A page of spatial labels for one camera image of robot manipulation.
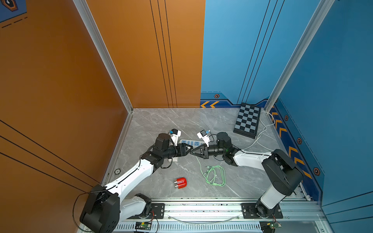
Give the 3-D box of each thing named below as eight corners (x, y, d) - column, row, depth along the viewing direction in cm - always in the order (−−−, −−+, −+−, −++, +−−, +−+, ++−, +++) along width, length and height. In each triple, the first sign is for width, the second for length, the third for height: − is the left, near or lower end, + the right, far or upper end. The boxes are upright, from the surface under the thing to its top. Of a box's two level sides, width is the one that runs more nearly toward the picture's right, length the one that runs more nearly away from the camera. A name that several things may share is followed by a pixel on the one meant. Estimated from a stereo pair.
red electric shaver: (174, 188, 83) (173, 186, 80) (175, 179, 86) (174, 177, 83) (186, 188, 83) (186, 186, 80) (186, 179, 86) (186, 177, 83)
